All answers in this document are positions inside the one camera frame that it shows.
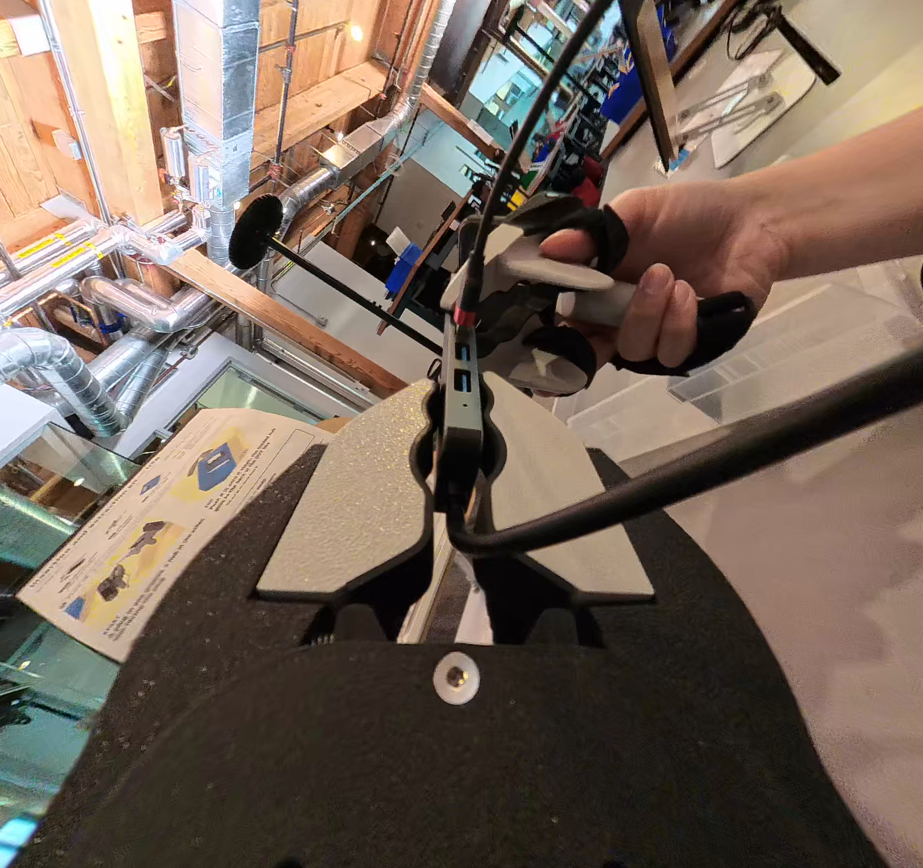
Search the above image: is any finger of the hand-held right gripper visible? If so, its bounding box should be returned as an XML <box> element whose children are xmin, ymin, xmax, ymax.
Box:
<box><xmin>440</xmin><ymin>194</ymin><xmax>586</xmax><ymax>308</ymax></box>
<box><xmin>472</xmin><ymin>319</ymin><xmax>599</xmax><ymax>397</ymax></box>

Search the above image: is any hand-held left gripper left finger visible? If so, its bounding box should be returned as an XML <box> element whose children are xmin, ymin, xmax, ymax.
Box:
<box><xmin>256</xmin><ymin>380</ymin><xmax>442</xmax><ymax>604</ymax></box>

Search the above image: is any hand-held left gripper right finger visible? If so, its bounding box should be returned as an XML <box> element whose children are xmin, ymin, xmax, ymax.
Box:
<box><xmin>472</xmin><ymin>372</ymin><xmax>656</xmax><ymax>602</ymax></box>

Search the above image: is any black cable red-ringed plug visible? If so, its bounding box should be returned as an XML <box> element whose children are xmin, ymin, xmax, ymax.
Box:
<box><xmin>453</xmin><ymin>0</ymin><xmax>663</xmax><ymax>328</ymax></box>

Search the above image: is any thick black hub cable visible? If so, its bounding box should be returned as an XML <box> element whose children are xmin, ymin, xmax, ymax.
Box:
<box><xmin>446</xmin><ymin>352</ymin><xmax>923</xmax><ymax>558</ymax></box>

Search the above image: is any clear plastic bin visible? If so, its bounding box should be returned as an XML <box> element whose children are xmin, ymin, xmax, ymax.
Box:
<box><xmin>570</xmin><ymin>262</ymin><xmax>923</xmax><ymax>465</ymax></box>

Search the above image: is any person's right forearm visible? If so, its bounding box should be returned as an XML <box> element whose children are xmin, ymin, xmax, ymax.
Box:
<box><xmin>750</xmin><ymin>107</ymin><xmax>923</xmax><ymax>285</ymax></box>

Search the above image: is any person's right hand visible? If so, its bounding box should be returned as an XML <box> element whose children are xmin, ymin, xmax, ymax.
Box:
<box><xmin>541</xmin><ymin>174</ymin><xmax>794</xmax><ymax>379</ymax></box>

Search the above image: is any printed instruction sheet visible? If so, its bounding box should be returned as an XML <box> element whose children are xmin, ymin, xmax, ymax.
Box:
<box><xmin>16</xmin><ymin>407</ymin><xmax>336</xmax><ymax>663</ymax></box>

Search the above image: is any wooden sheet board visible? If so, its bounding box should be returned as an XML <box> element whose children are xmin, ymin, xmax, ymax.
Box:
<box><xmin>619</xmin><ymin>0</ymin><xmax>684</xmax><ymax>166</ymax></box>

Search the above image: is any white board stand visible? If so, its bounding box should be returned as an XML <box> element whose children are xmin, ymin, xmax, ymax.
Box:
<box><xmin>678</xmin><ymin>50</ymin><xmax>819</xmax><ymax>170</ymax></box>

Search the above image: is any silver insulated pipe bundle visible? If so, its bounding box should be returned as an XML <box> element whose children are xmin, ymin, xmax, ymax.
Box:
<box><xmin>0</xmin><ymin>215</ymin><xmax>213</xmax><ymax>440</ymax></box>

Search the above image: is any round silver duct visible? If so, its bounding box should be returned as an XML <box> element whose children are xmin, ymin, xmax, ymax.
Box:
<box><xmin>277</xmin><ymin>0</ymin><xmax>462</xmax><ymax>235</ymax></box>

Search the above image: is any black angled post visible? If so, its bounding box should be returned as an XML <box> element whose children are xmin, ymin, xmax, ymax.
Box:
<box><xmin>772</xmin><ymin>6</ymin><xmax>843</xmax><ymax>87</ymax></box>

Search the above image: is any rectangular silver duct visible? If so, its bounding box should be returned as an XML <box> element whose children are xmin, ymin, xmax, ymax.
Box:
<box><xmin>167</xmin><ymin>0</ymin><xmax>262</xmax><ymax>209</ymax></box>

